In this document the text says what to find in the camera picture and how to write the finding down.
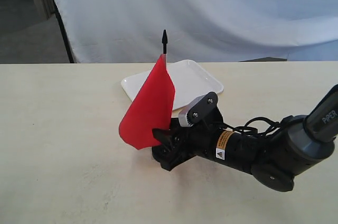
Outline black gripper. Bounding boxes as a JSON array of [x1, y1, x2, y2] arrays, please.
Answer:
[[151, 107, 223, 171]]

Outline red flag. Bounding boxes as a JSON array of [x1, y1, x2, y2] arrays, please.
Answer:
[[118, 30, 175, 150]]

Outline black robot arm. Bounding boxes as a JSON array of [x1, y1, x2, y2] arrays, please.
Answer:
[[152, 87, 337, 192]]

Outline white plastic tray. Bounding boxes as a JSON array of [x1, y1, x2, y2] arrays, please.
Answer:
[[121, 60, 224, 110]]

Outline black backdrop stand pole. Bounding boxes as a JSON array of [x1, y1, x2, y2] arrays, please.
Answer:
[[52, 0, 74, 63]]

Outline white backdrop cloth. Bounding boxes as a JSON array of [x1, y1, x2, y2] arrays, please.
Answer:
[[54, 0, 337, 63]]

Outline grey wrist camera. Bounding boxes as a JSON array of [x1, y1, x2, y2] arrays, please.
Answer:
[[178, 92, 218, 127]]

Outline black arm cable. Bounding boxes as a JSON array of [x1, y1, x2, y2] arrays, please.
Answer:
[[211, 117, 285, 140]]

